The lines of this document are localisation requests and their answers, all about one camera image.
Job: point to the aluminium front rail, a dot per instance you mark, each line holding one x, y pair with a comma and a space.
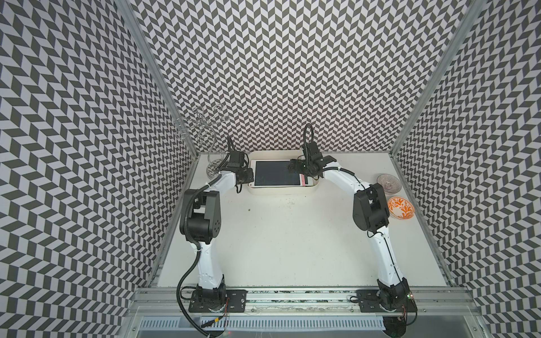
455, 301

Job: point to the clear glass bowl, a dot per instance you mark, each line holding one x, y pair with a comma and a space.
391, 184

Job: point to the orange patterned bowl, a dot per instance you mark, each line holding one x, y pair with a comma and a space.
401, 208

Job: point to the silver wire stand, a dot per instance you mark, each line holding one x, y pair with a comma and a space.
201, 127

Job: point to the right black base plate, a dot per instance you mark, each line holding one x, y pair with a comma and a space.
380, 301

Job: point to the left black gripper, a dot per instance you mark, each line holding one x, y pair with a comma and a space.
251, 176

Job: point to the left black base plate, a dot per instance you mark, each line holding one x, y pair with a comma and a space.
218, 301

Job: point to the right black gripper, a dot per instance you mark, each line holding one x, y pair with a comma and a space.
291, 165

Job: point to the cream storage box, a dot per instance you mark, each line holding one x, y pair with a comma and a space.
280, 155

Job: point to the pink edged writing tablet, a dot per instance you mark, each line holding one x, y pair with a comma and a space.
276, 173

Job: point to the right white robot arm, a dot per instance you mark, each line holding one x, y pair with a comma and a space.
370, 214

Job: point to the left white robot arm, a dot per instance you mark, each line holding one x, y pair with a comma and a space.
201, 223

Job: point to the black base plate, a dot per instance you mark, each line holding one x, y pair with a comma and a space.
380, 301
218, 301

